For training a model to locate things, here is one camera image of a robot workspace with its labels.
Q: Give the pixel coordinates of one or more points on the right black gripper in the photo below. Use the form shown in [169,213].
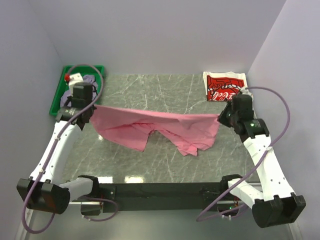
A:
[222,118]

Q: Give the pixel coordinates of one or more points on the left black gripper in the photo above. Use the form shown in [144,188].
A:
[94,107]

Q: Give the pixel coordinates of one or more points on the pink t-shirt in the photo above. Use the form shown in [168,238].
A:
[131,128]

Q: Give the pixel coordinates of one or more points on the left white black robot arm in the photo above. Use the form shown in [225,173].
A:
[44,189]

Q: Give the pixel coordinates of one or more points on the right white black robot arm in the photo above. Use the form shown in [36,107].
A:
[277,202]

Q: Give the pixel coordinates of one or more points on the lavender t-shirt in bin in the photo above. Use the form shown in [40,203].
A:
[65,100]

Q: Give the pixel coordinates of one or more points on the green plastic bin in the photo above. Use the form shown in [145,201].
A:
[62,86]

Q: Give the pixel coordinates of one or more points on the folded red white Coca-Cola t-shirt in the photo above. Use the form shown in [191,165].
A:
[222,86]

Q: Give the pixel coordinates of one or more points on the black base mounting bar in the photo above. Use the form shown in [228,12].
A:
[158,196]

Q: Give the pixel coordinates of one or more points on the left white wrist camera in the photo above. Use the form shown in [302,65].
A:
[72,79]

